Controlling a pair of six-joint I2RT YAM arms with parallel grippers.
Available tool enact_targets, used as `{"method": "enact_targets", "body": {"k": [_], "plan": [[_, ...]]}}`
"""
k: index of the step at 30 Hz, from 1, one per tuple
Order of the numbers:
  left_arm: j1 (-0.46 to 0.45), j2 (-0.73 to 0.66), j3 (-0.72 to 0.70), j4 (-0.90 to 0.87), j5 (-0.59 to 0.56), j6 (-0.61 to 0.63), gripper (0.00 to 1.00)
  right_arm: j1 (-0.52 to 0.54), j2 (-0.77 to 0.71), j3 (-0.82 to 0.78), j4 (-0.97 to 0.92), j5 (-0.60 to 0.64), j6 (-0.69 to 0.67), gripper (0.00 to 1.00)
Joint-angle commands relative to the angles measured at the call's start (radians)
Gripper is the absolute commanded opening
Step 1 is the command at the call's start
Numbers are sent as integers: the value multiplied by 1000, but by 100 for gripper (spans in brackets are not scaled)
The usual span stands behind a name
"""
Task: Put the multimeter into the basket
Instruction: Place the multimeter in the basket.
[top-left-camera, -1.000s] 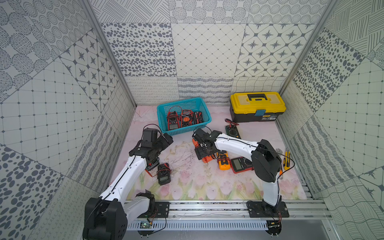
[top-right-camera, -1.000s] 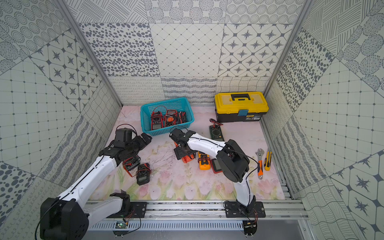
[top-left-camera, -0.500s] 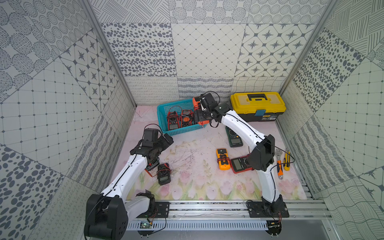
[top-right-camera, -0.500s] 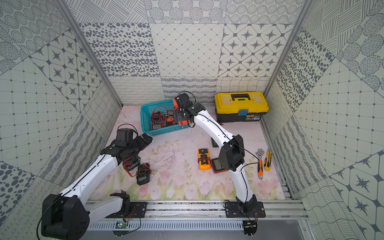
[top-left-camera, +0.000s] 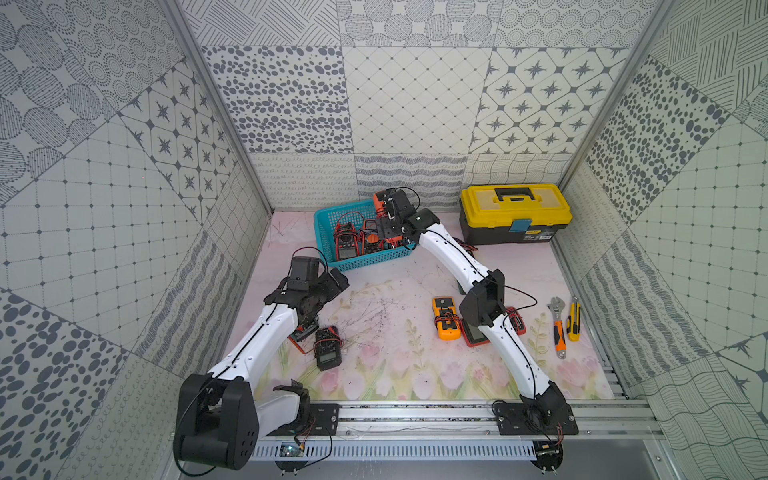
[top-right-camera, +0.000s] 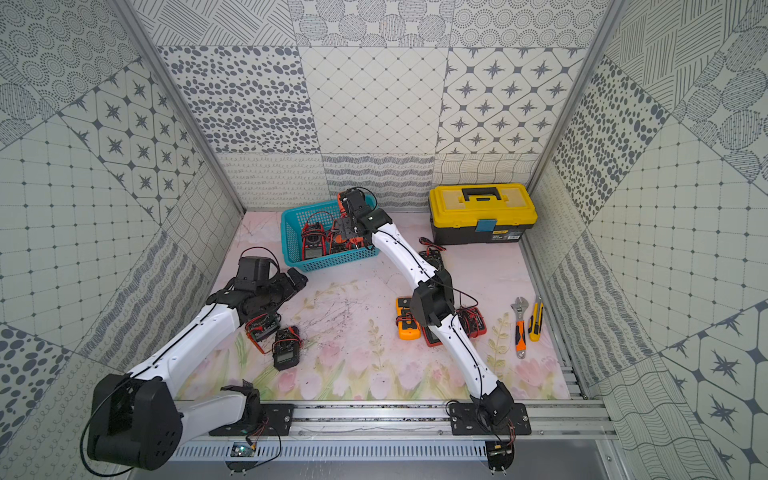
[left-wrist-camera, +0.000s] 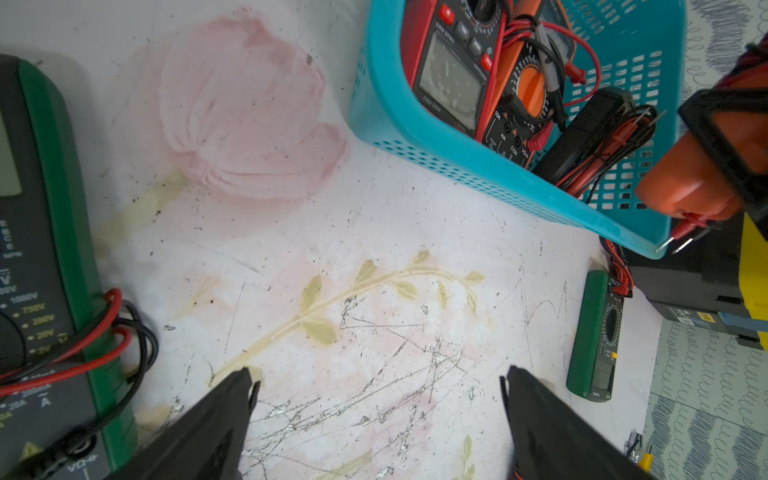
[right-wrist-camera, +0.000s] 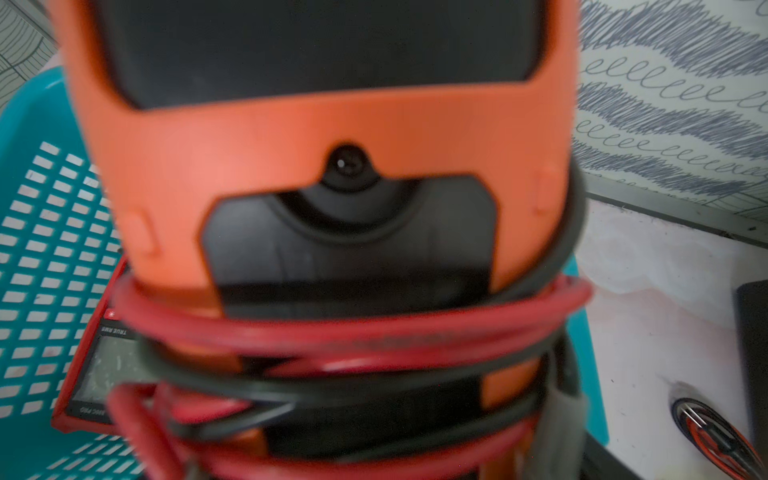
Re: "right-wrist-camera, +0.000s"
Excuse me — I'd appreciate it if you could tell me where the orange multimeter with leads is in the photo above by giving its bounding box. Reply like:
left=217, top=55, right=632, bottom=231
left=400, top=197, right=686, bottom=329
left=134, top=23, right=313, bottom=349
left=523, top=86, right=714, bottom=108
left=50, top=1, right=592, bottom=479

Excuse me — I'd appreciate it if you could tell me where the red black multimeter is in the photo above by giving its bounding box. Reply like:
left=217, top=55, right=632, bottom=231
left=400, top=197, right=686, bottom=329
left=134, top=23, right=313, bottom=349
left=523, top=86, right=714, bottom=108
left=51, top=257, right=154, bottom=435

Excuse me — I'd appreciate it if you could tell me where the dark green multimeter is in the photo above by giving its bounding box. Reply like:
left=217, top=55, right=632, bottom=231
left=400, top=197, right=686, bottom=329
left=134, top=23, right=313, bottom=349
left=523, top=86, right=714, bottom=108
left=670, top=397, right=767, bottom=480

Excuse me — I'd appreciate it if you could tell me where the teal plastic basket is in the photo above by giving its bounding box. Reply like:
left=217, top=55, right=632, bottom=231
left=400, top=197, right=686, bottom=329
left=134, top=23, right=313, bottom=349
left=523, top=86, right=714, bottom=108
left=0, top=65, right=610, bottom=480

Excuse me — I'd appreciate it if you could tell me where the yellow black toolbox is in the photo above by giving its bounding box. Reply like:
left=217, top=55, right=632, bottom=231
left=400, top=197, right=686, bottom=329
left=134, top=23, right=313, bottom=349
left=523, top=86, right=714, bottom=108
left=734, top=280, right=767, bottom=462

